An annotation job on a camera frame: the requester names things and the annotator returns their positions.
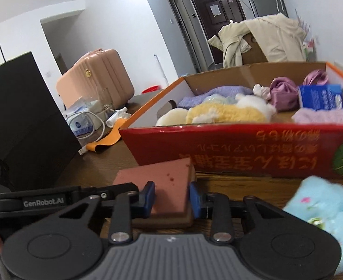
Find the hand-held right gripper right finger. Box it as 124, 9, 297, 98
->
189, 182, 291, 245

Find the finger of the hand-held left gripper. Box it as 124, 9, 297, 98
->
71, 182, 140, 202

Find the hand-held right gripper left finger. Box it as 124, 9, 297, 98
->
51, 181, 156, 245

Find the pink sponge block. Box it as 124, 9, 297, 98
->
112, 157, 196, 230

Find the red cardboard box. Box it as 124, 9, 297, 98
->
118, 61, 343, 179

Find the yellow and white plush toy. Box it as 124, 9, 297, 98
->
186, 93, 278, 124

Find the pale green soft packet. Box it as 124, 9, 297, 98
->
202, 93, 237, 106

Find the light blue fluffy plush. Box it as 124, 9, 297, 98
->
282, 175, 343, 275

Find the lavender fuzzy cloth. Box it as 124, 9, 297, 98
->
291, 107, 343, 125

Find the blue tissue packet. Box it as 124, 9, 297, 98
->
298, 84, 343, 110

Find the small white bottle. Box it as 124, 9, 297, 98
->
105, 107, 130, 128

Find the clear plastic bag blue label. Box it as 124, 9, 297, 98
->
63, 87, 114, 138

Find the black paper bag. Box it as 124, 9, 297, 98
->
0, 30, 82, 193

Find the purple knitted towel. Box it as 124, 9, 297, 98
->
177, 85, 254, 108

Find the red basin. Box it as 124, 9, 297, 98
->
141, 85, 162, 95

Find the pink suitcase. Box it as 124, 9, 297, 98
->
56, 48, 136, 112

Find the white pole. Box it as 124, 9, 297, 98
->
153, 53, 170, 87

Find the purple satin cloth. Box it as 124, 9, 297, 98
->
269, 77, 302, 112
303, 69, 330, 87

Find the brown cardboard box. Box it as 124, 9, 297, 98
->
241, 33, 269, 65

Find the grey interior door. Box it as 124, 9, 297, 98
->
164, 0, 202, 74

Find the dark brown entrance door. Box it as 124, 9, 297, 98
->
189, 0, 247, 65

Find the beige coat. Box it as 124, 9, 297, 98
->
208, 13, 307, 68

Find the orange strap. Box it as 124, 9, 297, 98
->
85, 119, 123, 153

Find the white cable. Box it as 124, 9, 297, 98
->
77, 110, 107, 156

